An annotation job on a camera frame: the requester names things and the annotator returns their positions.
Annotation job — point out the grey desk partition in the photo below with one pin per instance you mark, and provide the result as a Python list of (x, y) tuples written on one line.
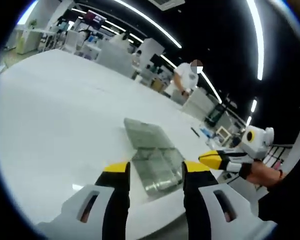
[(117, 58)]

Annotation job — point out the clear plastic guide fixture box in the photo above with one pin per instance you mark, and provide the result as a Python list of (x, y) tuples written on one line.
[(145, 132)]

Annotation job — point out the black pen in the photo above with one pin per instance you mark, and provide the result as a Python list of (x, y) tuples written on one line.
[(195, 132)]

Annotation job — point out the black tripod stand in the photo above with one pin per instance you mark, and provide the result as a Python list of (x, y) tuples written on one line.
[(216, 113)]

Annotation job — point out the blue packet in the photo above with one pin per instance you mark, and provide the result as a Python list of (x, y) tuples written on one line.
[(206, 132)]

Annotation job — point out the white frame box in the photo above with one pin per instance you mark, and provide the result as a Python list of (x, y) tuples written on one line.
[(223, 135)]

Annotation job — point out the white table partition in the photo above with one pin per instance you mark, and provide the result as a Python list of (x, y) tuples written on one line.
[(200, 105)]

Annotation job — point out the person's right hand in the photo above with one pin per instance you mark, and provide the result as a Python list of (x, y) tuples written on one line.
[(262, 173)]

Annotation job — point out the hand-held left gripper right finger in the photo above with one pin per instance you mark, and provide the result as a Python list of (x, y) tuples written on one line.
[(197, 212)]

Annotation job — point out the short ceiling light strip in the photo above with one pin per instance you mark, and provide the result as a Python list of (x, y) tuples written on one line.
[(257, 37)]

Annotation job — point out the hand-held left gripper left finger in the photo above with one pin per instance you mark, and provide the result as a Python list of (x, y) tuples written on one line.
[(100, 215)]

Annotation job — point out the long curved ceiling light strip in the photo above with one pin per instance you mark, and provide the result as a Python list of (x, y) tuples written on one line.
[(150, 21)]

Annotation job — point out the purple wall screen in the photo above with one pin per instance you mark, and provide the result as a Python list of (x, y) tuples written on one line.
[(95, 17)]

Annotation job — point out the clear plastic packet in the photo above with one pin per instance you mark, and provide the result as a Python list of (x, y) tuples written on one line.
[(213, 144)]

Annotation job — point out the person's black clothing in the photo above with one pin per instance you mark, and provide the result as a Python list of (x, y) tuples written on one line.
[(285, 200)]

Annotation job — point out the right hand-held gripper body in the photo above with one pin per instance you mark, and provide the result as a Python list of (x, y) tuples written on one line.
[(261, 143)]

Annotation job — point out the ceiling air vent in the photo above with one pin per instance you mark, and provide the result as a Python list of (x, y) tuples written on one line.
[(167, 3)]

